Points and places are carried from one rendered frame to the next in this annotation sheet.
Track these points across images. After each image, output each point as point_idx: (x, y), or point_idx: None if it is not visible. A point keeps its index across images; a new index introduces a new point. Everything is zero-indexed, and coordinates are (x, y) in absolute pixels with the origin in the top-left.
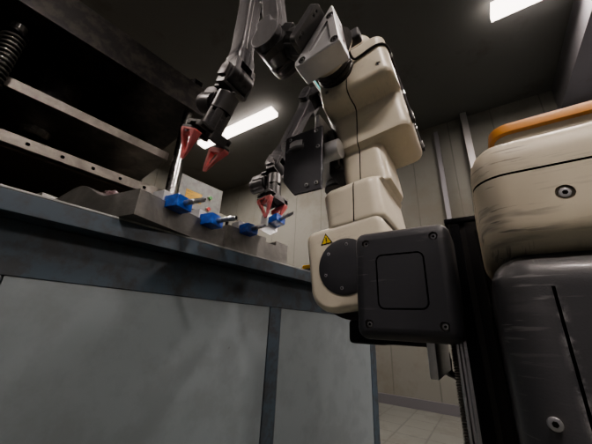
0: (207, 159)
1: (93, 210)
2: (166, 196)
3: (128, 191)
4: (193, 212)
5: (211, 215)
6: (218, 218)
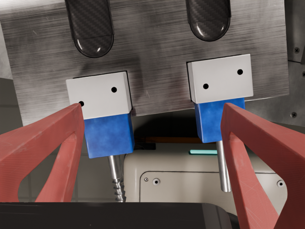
0: (248, 146)
1: (2, 77)
2: None
3: (17, 95)
4: (191, 80)
5: (200, 139)
6: (216, 146)
